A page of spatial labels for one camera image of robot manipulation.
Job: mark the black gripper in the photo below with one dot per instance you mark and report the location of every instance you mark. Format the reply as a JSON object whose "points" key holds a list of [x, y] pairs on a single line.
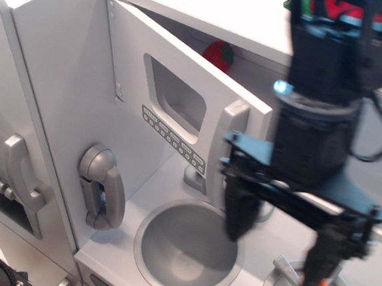
{"points": [[302, 172]]}

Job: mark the grey toy faucet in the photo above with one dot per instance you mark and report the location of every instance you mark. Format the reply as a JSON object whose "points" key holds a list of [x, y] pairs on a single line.
{"points": [[196, 181]]}

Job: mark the grey oven handle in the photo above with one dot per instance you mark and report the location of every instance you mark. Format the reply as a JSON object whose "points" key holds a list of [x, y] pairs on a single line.
{"points": [[65, 282]]}

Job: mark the white toy kitchen cabinet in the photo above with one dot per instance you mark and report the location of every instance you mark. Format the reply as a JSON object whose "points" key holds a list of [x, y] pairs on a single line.
{"points": [[58, 91]]}

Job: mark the grey toy microwave door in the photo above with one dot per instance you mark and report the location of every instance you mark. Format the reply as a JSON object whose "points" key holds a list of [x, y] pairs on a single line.
{"points": [[178, 92]]}

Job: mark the grey round sink bowl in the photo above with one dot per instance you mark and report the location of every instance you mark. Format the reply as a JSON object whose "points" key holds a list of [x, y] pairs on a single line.
{"points": [[184, 243]]}

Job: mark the red toy chili pepper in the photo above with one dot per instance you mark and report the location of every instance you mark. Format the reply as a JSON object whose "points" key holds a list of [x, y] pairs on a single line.
{"points": [[337, 10]]}

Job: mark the grey fridge door handle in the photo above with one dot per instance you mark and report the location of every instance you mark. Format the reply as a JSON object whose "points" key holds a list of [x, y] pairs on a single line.
{"points": [[16, 151]]}

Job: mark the grey toy telephone handset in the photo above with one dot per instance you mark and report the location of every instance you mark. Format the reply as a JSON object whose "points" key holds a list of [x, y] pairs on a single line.
{"points": [[103, 189]]}

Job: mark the red toy strawberry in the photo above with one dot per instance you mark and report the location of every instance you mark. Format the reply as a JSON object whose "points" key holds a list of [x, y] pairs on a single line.
{"points": [[220, 54]]}

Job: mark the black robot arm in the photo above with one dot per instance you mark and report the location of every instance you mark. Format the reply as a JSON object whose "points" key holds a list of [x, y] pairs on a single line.
{"points": [[336, 67]]}

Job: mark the grey ice dispenser panel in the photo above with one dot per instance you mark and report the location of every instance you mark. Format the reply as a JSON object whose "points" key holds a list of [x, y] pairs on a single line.
{"points": [[12, 208]]}

